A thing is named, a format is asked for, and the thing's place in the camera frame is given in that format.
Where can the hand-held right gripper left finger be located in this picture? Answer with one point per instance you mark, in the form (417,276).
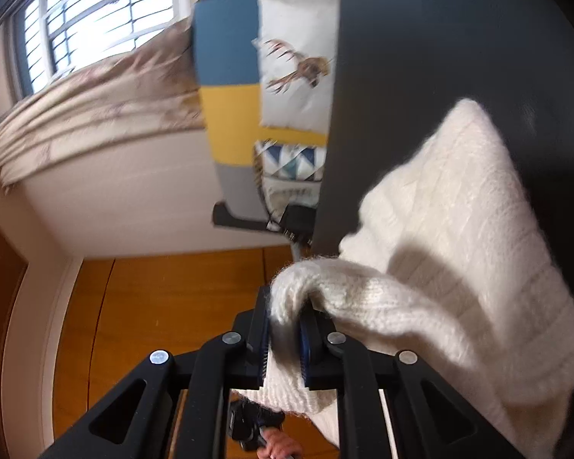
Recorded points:
(263,344)

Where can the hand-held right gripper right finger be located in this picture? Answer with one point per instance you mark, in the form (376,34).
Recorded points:
(306,349)

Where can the white knitted blanket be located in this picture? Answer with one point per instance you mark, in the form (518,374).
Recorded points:
(459,229)

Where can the person's left hand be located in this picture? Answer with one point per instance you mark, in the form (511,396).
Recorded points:
(282,447)

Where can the black rolled mat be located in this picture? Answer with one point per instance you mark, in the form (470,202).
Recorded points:
(234,217)

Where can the black handbag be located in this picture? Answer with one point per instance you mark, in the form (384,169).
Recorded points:
(299,217)

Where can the triangle print pillow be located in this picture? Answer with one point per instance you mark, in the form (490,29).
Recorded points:
(292,160)

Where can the grey yellow blue sofa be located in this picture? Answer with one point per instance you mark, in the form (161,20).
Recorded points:
(229,124)

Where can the beige patterned curtain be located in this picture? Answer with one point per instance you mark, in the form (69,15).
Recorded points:
(100,100)

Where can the deer print pillow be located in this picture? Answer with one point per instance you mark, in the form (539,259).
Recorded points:
(292,24)

